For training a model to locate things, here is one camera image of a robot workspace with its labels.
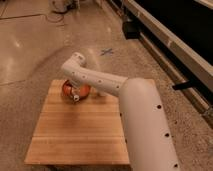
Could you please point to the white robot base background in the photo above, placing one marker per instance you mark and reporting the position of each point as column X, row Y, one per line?
column 62, row 6

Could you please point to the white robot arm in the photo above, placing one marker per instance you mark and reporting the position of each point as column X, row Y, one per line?
column 147, row 135

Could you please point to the translucent plastic cup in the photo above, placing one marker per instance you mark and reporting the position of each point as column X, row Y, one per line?
column 100, row 93

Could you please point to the white plastic bottle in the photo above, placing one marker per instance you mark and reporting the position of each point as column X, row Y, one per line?
column 76, row 97

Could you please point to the wooden table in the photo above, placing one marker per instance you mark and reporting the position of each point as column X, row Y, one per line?
column 88, row 132

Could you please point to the black box on floor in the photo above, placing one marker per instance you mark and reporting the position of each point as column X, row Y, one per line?
column 130, row 30

